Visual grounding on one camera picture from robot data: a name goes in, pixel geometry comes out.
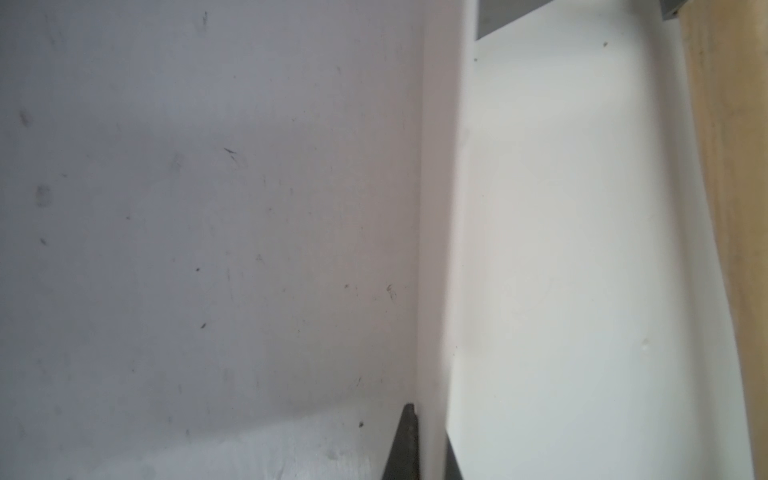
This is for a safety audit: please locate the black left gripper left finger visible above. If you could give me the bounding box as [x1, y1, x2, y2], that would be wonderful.
[381, 403, 419, 480]

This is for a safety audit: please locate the cream plastic storage box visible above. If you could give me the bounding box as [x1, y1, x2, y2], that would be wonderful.
[417, 1, 754, 479]

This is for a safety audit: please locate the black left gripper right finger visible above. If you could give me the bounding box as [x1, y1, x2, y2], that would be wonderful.
[444, 437, 463, 480]

